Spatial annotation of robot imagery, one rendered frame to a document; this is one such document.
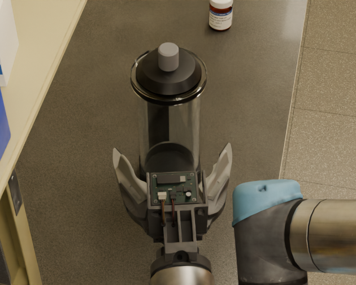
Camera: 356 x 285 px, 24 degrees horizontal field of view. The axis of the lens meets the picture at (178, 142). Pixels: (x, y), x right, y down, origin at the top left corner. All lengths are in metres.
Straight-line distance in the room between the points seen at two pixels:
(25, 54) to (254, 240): 0.33
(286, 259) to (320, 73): 2.06
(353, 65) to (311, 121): 0.31
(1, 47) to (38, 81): 0.04
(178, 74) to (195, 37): 0.43
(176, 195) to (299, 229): 0.19
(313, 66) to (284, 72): 1.41
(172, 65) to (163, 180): 0.21
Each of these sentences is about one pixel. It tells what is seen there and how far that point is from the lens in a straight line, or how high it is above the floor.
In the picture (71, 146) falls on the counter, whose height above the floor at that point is 0.94.
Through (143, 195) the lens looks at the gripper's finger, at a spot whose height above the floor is 1.15.
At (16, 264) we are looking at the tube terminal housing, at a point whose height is 1.03.
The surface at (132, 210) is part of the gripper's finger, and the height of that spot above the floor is 1.14.
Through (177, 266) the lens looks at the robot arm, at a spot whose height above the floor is 1.18.
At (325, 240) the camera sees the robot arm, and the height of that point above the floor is 1.30.
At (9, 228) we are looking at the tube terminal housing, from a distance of 1.08.
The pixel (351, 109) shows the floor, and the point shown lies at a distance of 2.78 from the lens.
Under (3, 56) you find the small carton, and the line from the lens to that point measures 0.64.
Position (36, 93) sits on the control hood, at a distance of 0.65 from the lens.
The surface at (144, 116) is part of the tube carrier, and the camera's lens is 1.18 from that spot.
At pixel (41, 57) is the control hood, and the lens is 0.68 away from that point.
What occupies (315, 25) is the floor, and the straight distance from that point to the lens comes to 3.07.
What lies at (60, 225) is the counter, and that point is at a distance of 1.27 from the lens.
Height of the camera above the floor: 1.96
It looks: 49 degrees down
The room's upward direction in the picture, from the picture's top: straight up
